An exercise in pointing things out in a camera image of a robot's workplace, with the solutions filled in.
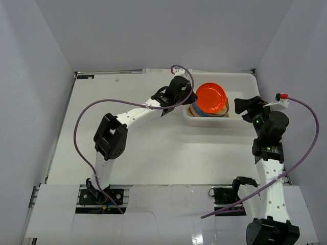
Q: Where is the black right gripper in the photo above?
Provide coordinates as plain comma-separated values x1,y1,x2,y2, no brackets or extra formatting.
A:
234,96,276,138

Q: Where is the blue round plate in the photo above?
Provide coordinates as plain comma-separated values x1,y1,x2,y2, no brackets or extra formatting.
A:
190,102,218,117

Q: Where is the pink round plate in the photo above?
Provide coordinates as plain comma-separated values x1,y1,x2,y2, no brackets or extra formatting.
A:
189,103,202,117

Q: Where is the orange round plate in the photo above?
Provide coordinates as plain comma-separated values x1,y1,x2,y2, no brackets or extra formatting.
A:
196,83,227,114

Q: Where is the beige patterned small plate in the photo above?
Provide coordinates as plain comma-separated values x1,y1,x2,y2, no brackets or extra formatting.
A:
216,97,229,117

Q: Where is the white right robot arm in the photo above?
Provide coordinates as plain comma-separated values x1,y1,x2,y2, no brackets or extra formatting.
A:
230,96,300,244

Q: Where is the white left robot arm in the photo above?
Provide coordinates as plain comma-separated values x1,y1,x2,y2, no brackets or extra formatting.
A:
86,75,197,204

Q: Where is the black label sticker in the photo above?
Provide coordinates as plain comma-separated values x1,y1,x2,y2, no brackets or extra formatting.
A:
76,75,95,80

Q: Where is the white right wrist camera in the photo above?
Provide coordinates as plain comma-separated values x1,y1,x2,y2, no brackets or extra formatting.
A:
264,93,289,111

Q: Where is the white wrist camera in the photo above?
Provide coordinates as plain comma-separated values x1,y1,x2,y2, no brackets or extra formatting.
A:
171,67,190,79
264,93,289,111

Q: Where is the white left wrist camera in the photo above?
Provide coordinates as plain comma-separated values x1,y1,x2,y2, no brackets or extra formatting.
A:
171,67,190,79

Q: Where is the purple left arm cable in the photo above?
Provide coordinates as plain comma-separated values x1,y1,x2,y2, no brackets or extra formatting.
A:
73,65,195,214

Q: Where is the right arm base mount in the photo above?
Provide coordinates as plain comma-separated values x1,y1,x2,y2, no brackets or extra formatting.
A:
208,186,246,216

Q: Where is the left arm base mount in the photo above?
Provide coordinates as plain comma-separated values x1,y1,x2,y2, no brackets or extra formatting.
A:
76,178,126,214

